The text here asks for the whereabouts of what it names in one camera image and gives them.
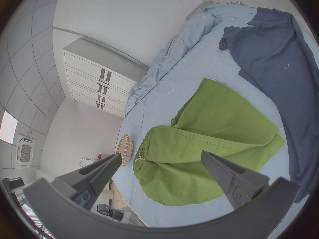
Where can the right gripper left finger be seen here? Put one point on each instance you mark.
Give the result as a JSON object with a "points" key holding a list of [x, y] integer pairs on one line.
{"points": [[99, 173]]}

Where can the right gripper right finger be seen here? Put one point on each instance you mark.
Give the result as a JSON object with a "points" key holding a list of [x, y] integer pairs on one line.
{"points": [[224, 175]]}

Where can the green shorts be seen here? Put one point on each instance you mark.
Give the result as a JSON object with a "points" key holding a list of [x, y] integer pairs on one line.
{"points": [[211, 123]]}

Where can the round woven basket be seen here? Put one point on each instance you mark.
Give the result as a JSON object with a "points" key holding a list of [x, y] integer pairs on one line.
{"points": [[125, 146]]}

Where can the bed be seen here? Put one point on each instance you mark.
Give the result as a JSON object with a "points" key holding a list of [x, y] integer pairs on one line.
{"points": [[199, 58]]}

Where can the dark blue garment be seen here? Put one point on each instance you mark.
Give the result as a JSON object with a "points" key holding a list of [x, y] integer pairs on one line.
{"points": [[269, 58]]}

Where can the white ceiling air conditioner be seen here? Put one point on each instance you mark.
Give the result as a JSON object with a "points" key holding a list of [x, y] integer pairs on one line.
{"points": [[25, 150]]}

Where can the ceiling light panel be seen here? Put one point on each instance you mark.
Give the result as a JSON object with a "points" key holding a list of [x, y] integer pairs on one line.
{"points": [[8, 127]]}

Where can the white wardrobe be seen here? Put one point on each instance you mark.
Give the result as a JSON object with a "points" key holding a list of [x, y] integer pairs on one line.
{"points": [[84, 68]]}

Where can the pale blue quilt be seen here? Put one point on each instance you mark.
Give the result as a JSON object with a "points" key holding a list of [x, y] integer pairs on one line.
{"points": [[169, 56]]}

